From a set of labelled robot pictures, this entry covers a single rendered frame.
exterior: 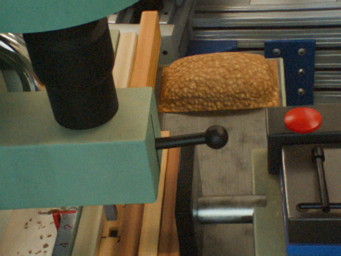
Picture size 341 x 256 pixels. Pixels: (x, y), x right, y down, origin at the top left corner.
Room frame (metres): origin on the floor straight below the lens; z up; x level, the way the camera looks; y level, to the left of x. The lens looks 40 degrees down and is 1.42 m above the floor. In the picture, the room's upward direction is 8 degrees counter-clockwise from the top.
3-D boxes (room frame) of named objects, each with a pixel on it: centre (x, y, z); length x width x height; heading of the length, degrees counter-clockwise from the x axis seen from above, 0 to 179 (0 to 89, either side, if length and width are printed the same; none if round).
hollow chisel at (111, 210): (0.45, 0.06, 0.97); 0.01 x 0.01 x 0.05; 81
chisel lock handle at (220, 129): (0.44, -0.01, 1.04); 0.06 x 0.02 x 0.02; 81
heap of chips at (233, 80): (0.69, -0.06, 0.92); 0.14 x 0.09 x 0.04; 81
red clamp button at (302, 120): (0.47, -0.11, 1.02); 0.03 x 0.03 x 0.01
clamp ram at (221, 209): (0.44, -0.04, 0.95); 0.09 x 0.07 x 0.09; 171
